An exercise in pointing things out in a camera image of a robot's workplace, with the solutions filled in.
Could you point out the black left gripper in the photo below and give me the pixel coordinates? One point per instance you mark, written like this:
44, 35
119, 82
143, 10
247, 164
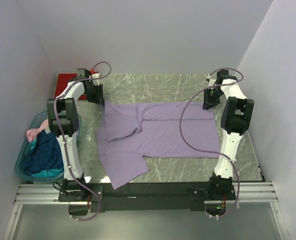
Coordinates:
99, 98

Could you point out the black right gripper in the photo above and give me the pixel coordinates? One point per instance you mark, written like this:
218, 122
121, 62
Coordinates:
208, 102

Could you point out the lavender t shirt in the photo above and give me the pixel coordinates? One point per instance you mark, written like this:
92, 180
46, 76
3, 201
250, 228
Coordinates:
130, 132

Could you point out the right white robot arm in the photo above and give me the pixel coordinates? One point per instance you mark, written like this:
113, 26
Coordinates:
235, 121

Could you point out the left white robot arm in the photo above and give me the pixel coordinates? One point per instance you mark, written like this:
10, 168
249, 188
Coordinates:
63, 120

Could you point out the folded red t shirt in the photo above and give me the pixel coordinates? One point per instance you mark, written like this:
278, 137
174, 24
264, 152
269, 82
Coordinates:
63, 82

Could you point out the teal plastic laundry basket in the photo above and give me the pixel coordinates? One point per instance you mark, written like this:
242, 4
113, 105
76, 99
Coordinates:
30, 170

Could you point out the pink garment in basket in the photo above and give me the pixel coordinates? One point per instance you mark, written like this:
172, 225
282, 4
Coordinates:
32, 133

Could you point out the navy garment in basket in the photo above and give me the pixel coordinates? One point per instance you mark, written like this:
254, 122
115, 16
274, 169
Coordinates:
44, 155

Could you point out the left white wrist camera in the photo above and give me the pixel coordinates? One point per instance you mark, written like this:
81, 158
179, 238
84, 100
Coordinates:
95, 76

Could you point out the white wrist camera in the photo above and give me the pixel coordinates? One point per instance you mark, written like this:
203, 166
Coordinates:
95, 76
211, 80

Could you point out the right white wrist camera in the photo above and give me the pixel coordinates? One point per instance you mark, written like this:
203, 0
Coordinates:
211, 80

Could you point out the aluminium frame rail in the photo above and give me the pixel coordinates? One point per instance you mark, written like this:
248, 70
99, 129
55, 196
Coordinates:
247, 192

